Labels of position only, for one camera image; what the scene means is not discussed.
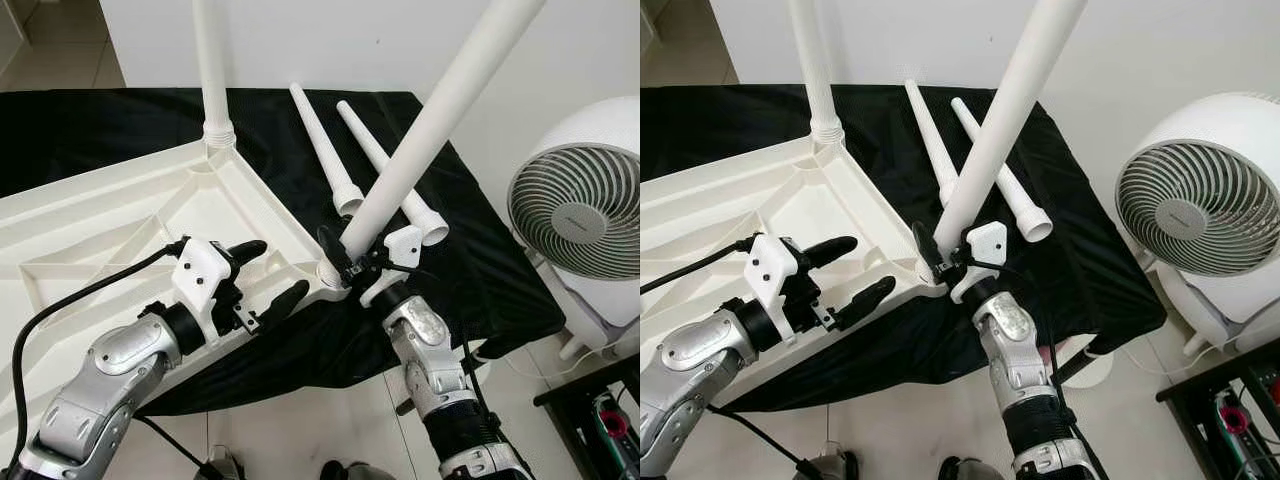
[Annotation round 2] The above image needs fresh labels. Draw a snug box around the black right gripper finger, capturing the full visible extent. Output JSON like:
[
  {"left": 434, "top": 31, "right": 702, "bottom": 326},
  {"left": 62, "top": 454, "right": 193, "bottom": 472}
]
[
  {"left": 913, "top": 220, "right": 947, "bottom": 281},
  {"left": 318, "top": 225, "right": 353, "bottom": 286}
]

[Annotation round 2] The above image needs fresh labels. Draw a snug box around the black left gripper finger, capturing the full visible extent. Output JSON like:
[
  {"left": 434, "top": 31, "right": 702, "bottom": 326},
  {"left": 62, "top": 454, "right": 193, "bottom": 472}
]
[
  {"left": 225, "top": 239, "right": 269, "bottom": 269},
  {"left": 832, "top": 277, "right": 898, "bottom": 329},
  {"left": 252, "top": 281, "right": 311, "bottom": 327},
  {"left": 797, "top": 236, "right": 859, "bottom": 269}
]

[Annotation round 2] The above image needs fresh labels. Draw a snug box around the white plastic table top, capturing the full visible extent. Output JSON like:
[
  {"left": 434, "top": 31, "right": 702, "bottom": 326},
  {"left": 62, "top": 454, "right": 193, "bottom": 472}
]
[
  {"left": 0, "top": 135, "right": 351, "bottom": 421},
  {"left": 640, "top": 135, "right": 946, "bottom": 411}
]

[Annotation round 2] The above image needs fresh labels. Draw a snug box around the black table cloth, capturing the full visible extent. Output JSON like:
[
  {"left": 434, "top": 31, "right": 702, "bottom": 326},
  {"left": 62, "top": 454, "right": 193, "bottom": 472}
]
[
  {"left": 640, "top": 85, "right": 1168, "bottom": 413},
  {"left": 0, "top": 88, "right": 566, "bottom": 416}
]

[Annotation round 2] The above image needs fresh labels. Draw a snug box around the black metal table leg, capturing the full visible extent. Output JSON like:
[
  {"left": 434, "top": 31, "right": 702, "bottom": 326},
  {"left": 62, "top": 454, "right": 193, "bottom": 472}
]
[{"left": 1055, "top": 345, "right": 1106, "bottom": 386}]

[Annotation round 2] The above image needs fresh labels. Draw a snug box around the grey left robot leg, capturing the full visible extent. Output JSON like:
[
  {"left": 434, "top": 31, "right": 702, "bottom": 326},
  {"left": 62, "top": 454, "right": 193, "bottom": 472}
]
[
  {"left": 200, "top": 445, "right": 246, "bottom": 480},
  {"left": 795, "top": 450, "right": 861, "bottom": 480}
]

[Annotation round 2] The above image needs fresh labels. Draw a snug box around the grey robot leg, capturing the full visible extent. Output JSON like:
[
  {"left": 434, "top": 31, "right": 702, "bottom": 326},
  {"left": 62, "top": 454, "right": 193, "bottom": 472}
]
[
  {"left": 940, "top": 455, "right": 1001, "bottom": 480},
  {"left": 795, "top": 450, "right": 861, "bottom": 480},
  {"left": 200, "top": 445, "right": 246, "bottom": 480},
  {"left": 320, "top": 460, "right": 386, "bottom": 480}
]

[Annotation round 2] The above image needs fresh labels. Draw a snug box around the white round stand base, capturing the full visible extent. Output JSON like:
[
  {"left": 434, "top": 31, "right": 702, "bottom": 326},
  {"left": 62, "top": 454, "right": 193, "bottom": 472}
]
[{"left": 1062, "top": 345, "right": 1113, "bottom": 388}]

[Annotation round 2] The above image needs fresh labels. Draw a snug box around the grey right robot leg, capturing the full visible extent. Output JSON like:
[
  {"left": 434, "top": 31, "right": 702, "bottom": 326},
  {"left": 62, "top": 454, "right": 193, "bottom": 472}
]
[
  {"left": 940, "top": 455, "right": 1001, "bottom": 480},
  {"left": 320, "top": 460, "right": 386, "bottom": 480}
]

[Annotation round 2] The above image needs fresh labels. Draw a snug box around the white grey floor appliance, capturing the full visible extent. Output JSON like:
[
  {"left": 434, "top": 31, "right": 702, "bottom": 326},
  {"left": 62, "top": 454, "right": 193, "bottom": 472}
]
[
  {"left": 1180, "top": 285, "right": 1280, "bottom": 359},
  {"left": 545, "top": 285, "right": 641, "bottom": 363}
]

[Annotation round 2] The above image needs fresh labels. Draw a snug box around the white round fan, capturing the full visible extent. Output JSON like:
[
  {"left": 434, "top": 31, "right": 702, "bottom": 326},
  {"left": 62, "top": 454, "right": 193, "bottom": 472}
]
[
  {"left": 507, "top": 95, "right": 641, "bottom": 311},
  {"left": 1115, "top": 92, "right": 1280, "bottom": 301}
]

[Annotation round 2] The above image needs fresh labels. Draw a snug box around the grey pink hair dryer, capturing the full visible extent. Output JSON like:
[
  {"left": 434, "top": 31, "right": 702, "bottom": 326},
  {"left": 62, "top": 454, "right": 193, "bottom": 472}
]
[
  {"left": 1210, "top": 395, "right": 1256, "bottom": 471},
  {"left": 590, "top": 395, "right": 633, "bottom": 471}
]

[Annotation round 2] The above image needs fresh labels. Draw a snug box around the black low shelf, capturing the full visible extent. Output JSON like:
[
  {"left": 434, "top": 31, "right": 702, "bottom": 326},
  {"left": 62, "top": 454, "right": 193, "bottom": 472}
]
[
  {"left": 533, "top": 355, "right": 641, "bottom": 480},
  {"left": 1155, "top": 345, "right": 1280, "bottom": 480}
]

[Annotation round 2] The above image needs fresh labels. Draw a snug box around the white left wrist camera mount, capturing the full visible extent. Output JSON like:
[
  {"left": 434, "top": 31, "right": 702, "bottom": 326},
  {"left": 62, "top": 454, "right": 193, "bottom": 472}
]
[
  {"left": 745, "top": 233, "right": 801, "bottom": 346},
  {"left": 170, "top": 238, "right": 236, "bottom": 346}
]

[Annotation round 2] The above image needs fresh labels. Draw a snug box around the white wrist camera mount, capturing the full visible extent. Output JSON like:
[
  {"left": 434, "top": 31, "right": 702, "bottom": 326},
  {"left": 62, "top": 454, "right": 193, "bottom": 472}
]
[
  {"left": 358, "top": 225, "right": 424, "bottom": 309},
  {"left": 950, "top": 220, "right": 1008, "bottom": 304},
  {"left": 745, "top": 233, "right": 801, "bottom": 346},
  {"left": 170, "top": 238, "right": 236, "bottom": 346}
]

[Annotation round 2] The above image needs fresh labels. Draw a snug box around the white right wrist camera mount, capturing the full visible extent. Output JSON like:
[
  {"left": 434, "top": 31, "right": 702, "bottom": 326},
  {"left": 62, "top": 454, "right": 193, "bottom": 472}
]
[
  {"left": 358, "top": 225, "right": 424, "bottom": 309},
  {"left": 950, "top": 220, "right": 1008, "bottom": 304}
]

